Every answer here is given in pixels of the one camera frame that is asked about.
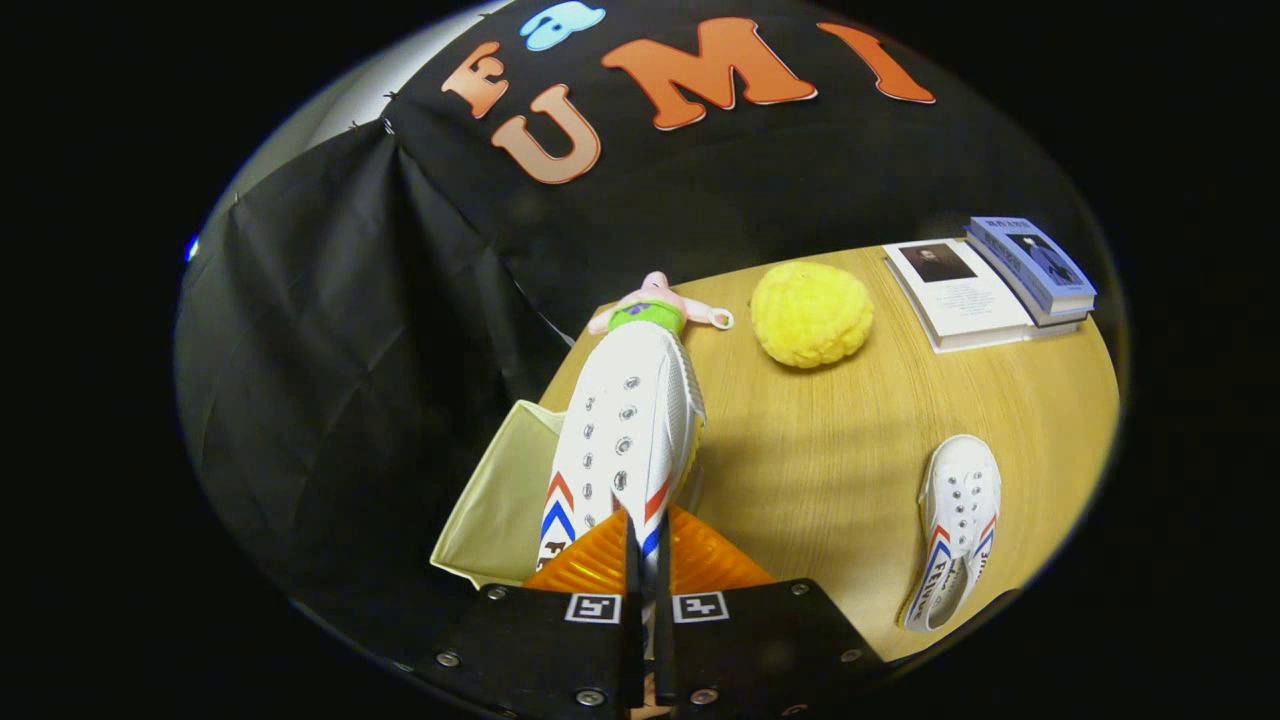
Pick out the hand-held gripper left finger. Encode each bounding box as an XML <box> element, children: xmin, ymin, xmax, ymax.
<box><xmin>430</xmin><ymin>508</ymin><xmax>646</xmax><ymax>719</ymax></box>

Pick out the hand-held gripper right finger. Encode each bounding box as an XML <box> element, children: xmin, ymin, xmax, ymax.
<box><xmin>653</xmin><ymin>503</ymin><xmax>888</xmax><ymax>719</ymax></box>

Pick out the brown fabric storage box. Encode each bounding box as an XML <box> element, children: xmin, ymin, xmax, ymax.
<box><xmin>430</xmin><ymin>400</ymin><xmax>573</xmax><ymax>589</ymax></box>

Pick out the white striped canvas shoe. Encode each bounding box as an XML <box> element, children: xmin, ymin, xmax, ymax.
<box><xmin>537</xmin><ymin>320</ymin><xmax>707</xmax><ymax>661</ymax></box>
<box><xmin>900</xmin><ymin>435</ymin><xmax>1002</xmax><ymax>633</ymax></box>

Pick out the green and pink plush toy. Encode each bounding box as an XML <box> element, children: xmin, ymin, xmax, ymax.
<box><xmin>588</xmin><ymin>270</ymin><xmax>736</xmax><ymax>337</ymax></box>

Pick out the yellow fluffy plush ball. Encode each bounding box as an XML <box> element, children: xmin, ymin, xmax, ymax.
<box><xmin>750</xmin><ymin>262</ymin><xmax>874</xmax><ymax>369</ymax></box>

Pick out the black backdrop cloth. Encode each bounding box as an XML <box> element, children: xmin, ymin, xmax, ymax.
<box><xmin>175</xmin><ymin>0</ymin><xmax>1101</xmax><ymax>661</ymax></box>

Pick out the white paperback book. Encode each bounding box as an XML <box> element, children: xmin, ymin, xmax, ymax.
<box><xmin>883</xmin><ymin>238</ymin><xmax>1081</xmax><ymax>354</ymax></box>

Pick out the blue paperback book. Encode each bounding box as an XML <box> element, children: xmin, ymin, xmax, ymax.
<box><xmin>965</xmin><ymin>216</ymin><xmax>1098</xmax><ymax>326</ymax></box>

